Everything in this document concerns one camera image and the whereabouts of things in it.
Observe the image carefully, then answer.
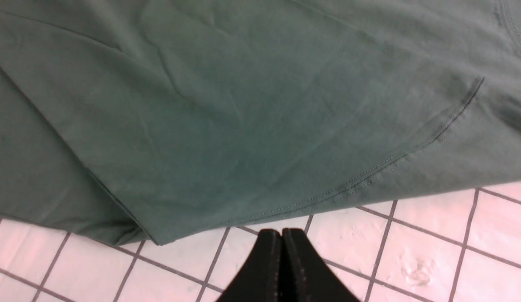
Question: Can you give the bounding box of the green long-sleeved shirt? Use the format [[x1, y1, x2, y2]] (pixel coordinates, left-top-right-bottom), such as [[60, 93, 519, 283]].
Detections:
[[0, 0, 521, 245]]

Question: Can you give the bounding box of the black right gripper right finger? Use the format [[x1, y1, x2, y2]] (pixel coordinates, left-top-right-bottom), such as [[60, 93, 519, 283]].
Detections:
[[281, 228, 359, 302]]

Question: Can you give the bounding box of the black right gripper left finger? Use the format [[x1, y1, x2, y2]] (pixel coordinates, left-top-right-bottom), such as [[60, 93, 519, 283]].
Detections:
[[218, 229, 282, 302]]

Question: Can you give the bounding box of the white grid-pattern table cloth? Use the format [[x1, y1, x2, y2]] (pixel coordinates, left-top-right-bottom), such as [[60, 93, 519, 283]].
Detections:
[[0, 182, 521, 302]]

